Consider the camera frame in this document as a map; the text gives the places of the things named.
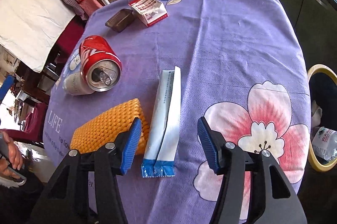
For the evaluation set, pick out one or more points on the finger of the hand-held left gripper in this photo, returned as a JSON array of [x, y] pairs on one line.
[[5, 88]]

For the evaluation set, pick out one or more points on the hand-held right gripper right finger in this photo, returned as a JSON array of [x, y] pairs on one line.
[[208, 145]]

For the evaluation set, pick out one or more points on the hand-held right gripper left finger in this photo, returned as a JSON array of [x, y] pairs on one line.
[[131, 147]]

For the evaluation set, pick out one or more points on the blue and white wrapper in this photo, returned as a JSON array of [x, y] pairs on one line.
[[163, 121]]

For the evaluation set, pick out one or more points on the clear plastic bottle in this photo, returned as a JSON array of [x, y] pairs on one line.
[[325, 142]]

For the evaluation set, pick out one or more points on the yellow-rimmed waste bin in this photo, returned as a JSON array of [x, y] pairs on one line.
[[320, 66]]

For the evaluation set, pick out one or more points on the person's left hand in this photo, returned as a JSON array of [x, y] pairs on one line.
[[13, 155]]

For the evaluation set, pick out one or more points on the dark clothing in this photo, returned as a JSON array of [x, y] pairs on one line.
[[15, 203]]

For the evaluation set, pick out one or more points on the orange sponge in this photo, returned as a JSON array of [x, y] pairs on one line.
[[105, 121]]

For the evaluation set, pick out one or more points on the white drink can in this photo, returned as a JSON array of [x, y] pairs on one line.
[[73, 84]]

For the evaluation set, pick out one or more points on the white hanging sheet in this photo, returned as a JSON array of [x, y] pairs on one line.
[[29, 16]]

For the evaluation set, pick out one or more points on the purple floral tablecloth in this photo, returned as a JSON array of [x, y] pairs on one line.
[[223, 55]]

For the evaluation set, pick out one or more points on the red soda can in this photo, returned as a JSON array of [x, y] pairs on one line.
[[97, 53]]

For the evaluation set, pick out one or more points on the brown plastic tray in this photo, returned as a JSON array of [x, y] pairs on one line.
[[119, 21]]

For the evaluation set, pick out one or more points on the red and white carton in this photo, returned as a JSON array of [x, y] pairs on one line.
[[147, 8]]

